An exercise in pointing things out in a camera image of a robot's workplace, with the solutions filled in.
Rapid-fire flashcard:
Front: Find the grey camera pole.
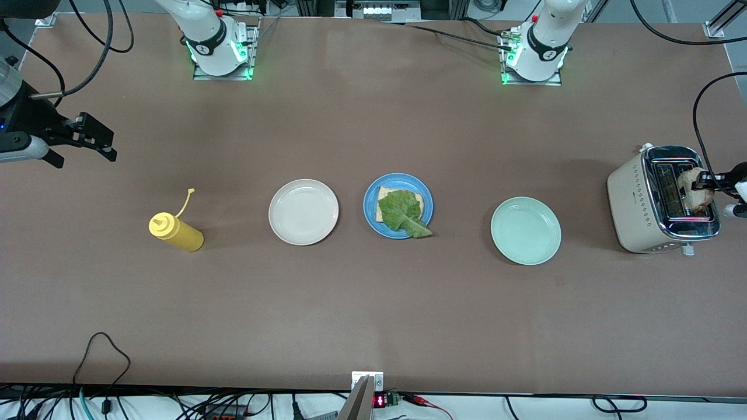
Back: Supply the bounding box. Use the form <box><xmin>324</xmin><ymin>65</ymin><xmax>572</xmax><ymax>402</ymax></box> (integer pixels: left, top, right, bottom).
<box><xmin>337</xmin><ymin>376</ymin><xmax>374</xmax><ymax>420</ymax></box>

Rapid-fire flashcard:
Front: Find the thin black cable loop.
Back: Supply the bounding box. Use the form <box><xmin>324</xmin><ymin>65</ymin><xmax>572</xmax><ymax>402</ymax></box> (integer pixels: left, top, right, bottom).
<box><xmin>73</xmin><ymin>332</ymin><xmax>132</xmax><ymax>399</ymax></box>

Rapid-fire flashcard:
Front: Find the beige and chrome toaster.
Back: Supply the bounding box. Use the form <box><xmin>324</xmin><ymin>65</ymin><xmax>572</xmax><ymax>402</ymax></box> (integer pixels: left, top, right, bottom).
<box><xmin>607</xmin><ymin>143</ymin><xmax>722</xmax><ymax>257</ymax></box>

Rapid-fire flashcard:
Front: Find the black looped floor cable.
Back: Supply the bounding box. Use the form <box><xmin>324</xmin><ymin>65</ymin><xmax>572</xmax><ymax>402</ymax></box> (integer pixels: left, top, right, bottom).
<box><xmin>505</xmin><ymin>395</ymin><xmax>649</xmax><ymax>417</ymax></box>

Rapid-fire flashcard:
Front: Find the black arm base cable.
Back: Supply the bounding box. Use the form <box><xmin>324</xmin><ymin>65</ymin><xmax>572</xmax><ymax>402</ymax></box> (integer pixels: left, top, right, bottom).
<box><xmin>461</xmin><ymin>16</ymin><xmax>512</xmax><ymax>37</ymax></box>
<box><xmin>373</xmin><ymin>20</ymin><xmax>514</xmax><ymax>51</ymax></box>

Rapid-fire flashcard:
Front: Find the green lettuce leaf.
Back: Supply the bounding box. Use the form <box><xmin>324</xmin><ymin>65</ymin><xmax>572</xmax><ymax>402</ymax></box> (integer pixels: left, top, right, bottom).
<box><xmin>378</xmin><ymin>190</ymin><xmax>434</xmax><ymax>240</ymax></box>

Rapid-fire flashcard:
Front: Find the blue round plate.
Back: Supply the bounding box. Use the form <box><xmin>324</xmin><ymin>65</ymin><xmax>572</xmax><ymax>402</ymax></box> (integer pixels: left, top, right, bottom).
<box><xmin>363</xmin><ymin>173</ymin><xmax>435</xmax><ymax>240</ymax></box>

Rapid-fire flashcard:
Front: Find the red clip wire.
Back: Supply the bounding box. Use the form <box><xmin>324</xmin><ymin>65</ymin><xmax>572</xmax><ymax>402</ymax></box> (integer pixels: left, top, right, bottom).
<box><xmin>403</xmin><ymin>394</ymin><xmax>453</xmax><ymax>420</ymax></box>

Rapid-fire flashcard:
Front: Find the brown bread slice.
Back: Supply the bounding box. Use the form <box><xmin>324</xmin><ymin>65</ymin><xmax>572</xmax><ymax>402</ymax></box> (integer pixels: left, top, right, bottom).
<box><xmin>375</xmin><ymin>186</ymin><xmax>424</xmax><ymax>223</ymax></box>
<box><xmin>677</xmin><ymin>167</ymin><xmax>716</xmax><ymax>214</ymax></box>

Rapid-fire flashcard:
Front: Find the mint green round plate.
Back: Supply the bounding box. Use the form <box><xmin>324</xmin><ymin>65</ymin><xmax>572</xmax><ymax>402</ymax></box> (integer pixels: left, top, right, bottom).
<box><xmin>490</xmin><ymin>197</ymin><xmax>562</xmax><ymax>266</ymax></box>

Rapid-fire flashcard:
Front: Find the cream white round plate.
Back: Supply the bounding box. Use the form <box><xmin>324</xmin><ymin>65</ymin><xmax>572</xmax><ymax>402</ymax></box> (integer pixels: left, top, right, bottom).
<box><xmin>268</xmin><ymin>178</ymin><xmax>340</xmax><ymax>246</ymax></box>

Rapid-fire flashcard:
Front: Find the yellow squeeze sauce bottle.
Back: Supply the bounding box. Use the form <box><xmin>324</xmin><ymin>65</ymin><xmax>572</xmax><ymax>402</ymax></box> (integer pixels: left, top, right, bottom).
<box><xmin>148</xmin><ymin>188</ymin><xmax>205</xmax><ymax>253</ymax></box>

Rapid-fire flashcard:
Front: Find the small metal mounting bracket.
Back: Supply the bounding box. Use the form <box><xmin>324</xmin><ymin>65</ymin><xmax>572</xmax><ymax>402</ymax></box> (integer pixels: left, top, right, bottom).
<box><xmin>351</xmin><ymin>371</ymin><xmax>385</xmax><ymax>393</ymax></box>

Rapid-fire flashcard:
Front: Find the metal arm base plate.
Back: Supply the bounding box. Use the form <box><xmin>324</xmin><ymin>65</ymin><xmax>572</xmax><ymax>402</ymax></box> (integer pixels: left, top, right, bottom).
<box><xmin>193</xmin><ymin>16</ymin><xmax>261</xmax><ymax>81</ymax></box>
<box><xmin>499</xmin><ymin>27</ymin><xmax>564</xmax><ymax>87</ymax></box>

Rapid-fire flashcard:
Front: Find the lit electronics box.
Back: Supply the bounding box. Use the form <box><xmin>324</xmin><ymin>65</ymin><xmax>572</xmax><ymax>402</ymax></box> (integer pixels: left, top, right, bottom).
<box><xmin>336</xmin><ymin>0</ymin><xmax>422</xmax><ymax>22</ymax></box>

